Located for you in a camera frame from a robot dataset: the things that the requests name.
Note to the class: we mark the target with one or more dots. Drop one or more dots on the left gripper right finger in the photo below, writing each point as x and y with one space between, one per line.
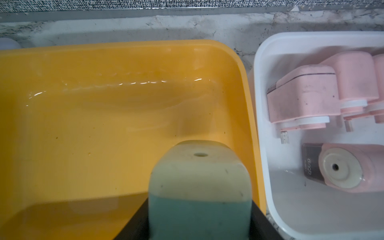
260 226

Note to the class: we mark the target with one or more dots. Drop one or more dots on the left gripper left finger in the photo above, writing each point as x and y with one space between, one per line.
137 228

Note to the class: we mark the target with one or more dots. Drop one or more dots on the white plastic tray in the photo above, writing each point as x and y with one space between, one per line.
303 208

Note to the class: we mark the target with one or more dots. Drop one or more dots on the green sharpener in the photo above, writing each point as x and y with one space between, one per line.
200 190

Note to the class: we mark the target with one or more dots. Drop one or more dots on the yellow plastic tray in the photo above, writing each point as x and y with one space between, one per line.
82 127

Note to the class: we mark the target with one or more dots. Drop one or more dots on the pink sharpener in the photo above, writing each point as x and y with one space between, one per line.
355 84
304 99
376 107
345 167

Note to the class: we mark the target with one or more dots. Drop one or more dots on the lavender cutting board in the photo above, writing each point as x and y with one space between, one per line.
9 44

